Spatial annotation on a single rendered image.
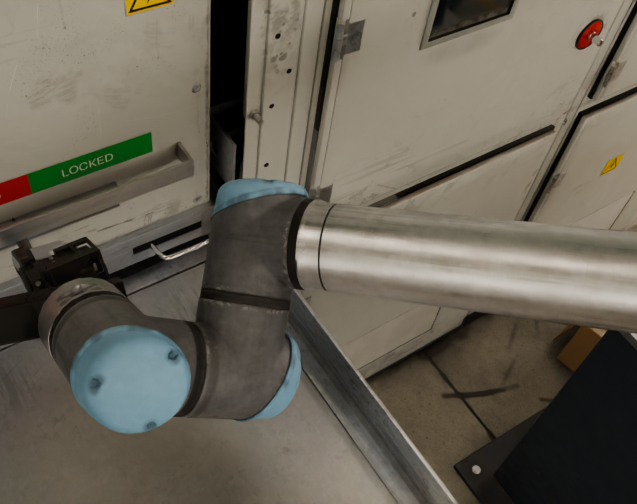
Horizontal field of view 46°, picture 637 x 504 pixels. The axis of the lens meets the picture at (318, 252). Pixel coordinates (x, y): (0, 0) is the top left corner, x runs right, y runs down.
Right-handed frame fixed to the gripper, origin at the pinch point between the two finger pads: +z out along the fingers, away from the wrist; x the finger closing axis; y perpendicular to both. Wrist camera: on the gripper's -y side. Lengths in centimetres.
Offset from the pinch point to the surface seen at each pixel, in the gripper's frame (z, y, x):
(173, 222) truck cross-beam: 8.3, 22.6, -6.1
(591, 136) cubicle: 14, 120, -26
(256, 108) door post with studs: -4.0, 33.9, 9.6
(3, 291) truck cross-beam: 8.4, -2.2, -6.2
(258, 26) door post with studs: -10.4, 33.4, 20.7
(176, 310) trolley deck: 4.2, 18.1, -17.4
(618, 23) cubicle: 1, 111, 1
